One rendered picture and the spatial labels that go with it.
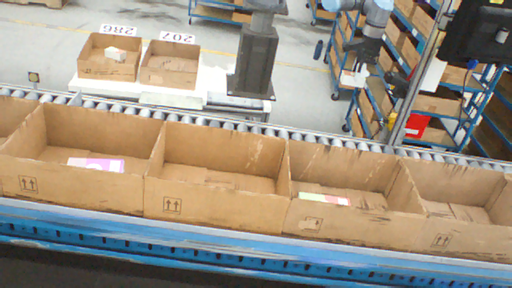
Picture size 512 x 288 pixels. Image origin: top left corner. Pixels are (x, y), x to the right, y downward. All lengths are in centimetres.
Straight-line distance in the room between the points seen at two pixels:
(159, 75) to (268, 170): 95
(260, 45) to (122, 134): 96
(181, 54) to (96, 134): 118
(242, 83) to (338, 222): 119
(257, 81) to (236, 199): 116
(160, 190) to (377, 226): 61
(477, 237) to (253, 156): 72
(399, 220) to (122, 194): 76
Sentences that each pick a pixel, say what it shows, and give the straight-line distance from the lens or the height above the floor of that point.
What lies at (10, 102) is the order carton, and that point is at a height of 103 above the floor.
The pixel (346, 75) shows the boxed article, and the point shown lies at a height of 106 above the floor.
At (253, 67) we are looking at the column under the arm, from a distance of 218.
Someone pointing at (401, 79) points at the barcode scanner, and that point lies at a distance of 203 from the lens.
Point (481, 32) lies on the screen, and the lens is 187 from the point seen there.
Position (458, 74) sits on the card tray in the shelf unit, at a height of 100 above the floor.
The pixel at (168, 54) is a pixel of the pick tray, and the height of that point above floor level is 77.
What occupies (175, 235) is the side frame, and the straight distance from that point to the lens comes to 118.
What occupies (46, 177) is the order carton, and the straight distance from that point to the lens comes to 123.
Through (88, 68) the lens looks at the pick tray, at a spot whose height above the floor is 81.
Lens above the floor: 177
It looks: 34 degrees down
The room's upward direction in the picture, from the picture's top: 12 degrees clockwise
